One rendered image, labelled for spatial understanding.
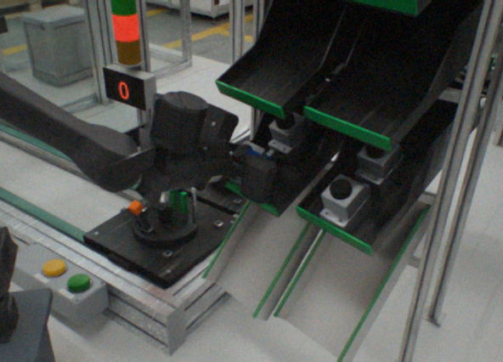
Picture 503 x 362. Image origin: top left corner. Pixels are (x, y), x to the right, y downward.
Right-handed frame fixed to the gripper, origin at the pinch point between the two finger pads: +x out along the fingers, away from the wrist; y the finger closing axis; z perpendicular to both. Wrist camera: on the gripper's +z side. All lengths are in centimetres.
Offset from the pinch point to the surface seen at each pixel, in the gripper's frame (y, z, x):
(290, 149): -3.3, 1.8, 6.1
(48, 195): 63, -34, 2
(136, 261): 21.2, -29.6, -1.7
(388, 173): -18.5, 3.2, 9.8
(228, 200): 24.4, -23.0, 25.0
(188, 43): 124, -7, 92
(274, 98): -4.2, 10.5, -1.5
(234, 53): 105, -6, 101
